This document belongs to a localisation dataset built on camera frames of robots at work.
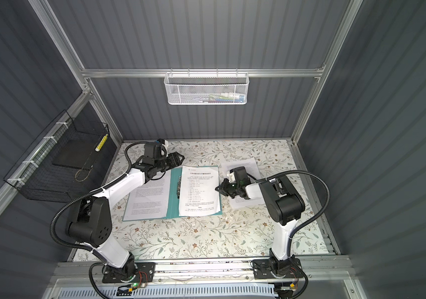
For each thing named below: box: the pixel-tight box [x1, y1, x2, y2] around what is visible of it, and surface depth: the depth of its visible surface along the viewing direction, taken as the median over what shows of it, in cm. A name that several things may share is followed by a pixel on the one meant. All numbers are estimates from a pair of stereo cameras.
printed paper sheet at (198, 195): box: [178, 165, 222, 217], surface depth 98 cm
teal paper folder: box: [122, 165, 223, 222], surface depth 98 cm
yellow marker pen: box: [94, 133, 109, 152], surface depth 83 cm
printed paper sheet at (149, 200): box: [122, 169, 172, 222], surface depth 95 cm
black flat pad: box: [52, 139, 100, 171], surface depth 78 cm
